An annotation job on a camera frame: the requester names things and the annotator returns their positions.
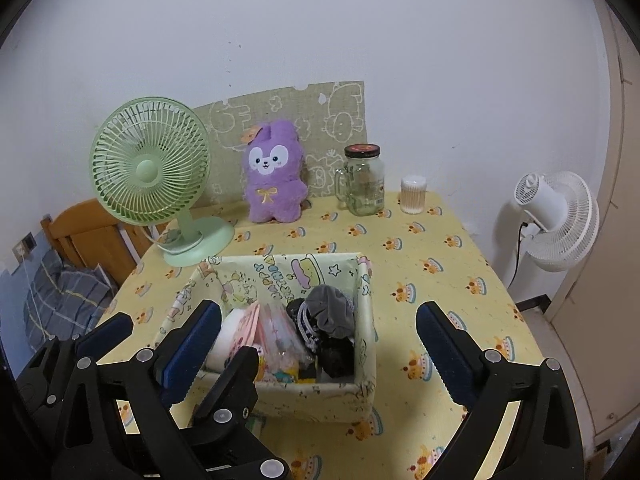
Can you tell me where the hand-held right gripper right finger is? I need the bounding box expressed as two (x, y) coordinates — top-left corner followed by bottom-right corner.
(416, 301), (584, 480)

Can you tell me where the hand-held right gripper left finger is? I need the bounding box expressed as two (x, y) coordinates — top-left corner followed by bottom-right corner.
(54, 301), (223, 480)

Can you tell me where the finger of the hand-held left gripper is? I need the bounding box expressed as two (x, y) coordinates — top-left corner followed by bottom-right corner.
(179, 344), (262, 437)
(29, 311), (137, 442)

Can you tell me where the white towel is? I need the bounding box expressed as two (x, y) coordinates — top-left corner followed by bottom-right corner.
(206, 308), (253, 372)

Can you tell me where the cartoon printed packet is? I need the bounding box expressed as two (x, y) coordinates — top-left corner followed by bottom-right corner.
(255, 357), (301, 384)

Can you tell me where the white pink packet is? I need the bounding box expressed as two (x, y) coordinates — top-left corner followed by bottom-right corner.
(240, 301), (264, 351)

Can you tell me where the clear zip bag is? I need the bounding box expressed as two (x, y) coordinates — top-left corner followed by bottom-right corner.
(257, 302), (311, 368)

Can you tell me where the black white striped cloth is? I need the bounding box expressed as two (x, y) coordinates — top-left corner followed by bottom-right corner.
(287, 297), (321, 356)

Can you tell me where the printed fabric storage basket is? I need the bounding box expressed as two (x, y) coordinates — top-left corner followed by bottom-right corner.
(152, 252), (378, 421)

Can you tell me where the grey cloth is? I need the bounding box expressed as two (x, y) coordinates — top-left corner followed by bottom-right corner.
(305, 284), (357, 338)

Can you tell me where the blue plaid pillow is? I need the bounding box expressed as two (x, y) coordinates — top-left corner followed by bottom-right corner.
(22, 250), (118, 356)

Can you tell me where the wooden bed headboard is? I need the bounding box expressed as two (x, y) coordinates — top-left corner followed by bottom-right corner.
(40, 199), (168, 286)

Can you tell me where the yellow printed tablecloth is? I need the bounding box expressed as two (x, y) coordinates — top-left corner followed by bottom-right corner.
(95, 191), (543, 480)

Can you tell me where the cotton swab container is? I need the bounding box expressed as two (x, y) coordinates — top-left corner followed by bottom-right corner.
(400, 175), (427, 215)

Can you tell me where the green desk fan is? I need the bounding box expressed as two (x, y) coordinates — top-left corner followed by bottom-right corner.
(89, 95), (236, 267)

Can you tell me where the purple plush bunny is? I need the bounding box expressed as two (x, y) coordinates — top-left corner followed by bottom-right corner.
(242, 120), (309, 224)

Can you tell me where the white standing fan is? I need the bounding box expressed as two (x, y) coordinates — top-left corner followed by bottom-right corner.
(505, 171), (600, 291)

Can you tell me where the glass jar with red lid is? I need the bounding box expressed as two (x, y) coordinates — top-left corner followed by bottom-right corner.
(335, 144), (387, 217)

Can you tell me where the beige door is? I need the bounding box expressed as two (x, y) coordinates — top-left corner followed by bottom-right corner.
(542, 0), (640, 441)

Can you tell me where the beige cartoon printed board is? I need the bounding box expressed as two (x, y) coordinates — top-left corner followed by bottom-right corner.
(192, 80), (368, 208)

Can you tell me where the white fan cord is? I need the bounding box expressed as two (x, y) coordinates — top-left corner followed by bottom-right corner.
(147, 227), (185, 257)

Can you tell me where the wall socket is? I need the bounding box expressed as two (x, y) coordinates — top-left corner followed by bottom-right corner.
(12, 232), (38, 263)

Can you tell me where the black fan cable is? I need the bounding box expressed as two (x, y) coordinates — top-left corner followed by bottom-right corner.
(507, 220), (531, 288)

